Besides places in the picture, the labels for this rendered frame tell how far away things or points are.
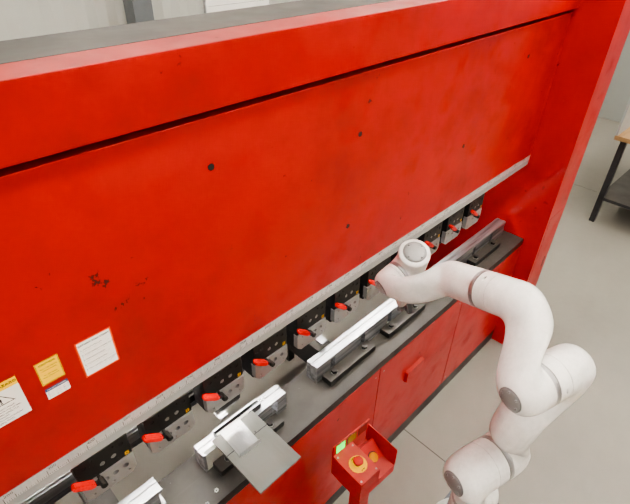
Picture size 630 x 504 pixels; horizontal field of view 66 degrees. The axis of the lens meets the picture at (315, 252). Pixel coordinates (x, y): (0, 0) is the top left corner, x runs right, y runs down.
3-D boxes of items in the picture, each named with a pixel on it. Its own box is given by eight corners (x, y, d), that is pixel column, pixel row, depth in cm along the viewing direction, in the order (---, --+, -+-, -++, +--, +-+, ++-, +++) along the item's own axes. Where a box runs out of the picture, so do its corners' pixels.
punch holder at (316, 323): (297, 352, 181) (297, 319, 171) (282, 340, 186) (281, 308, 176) (325, 331, 190) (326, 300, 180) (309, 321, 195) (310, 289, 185)
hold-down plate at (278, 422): (222, 477, 172) (221, 472, 170) (213, 467, 175) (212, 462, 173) (284, 425, 190) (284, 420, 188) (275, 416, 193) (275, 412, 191)
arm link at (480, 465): (505, 506, 134) (528, 457, 121) (454, 540, 127) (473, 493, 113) (473, 470, 143) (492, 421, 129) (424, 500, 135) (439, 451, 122)
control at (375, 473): (359, 502, 187) (362, 477, 177) (330, 472, 197) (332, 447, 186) (393, 470, 198) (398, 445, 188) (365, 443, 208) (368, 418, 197)
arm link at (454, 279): (457, 336, 108) (378, 297, 134) (504, 293, 112) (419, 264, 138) (443, 306, 104) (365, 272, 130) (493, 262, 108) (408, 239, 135)
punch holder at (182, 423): (153, 456, 146) (143, 423, 136) (139, 438, 151) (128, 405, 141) (195, 425, 155) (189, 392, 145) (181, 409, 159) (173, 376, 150)
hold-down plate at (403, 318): (388, 339, 229) (389, 334, 227) (379, 333, 232) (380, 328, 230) (424, 309, 246) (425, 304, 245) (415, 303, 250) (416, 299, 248)
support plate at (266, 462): (260, 494, 156) (260, 493, 155) (212, 442, 170) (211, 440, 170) (300, 458, 166) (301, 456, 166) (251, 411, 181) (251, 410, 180)
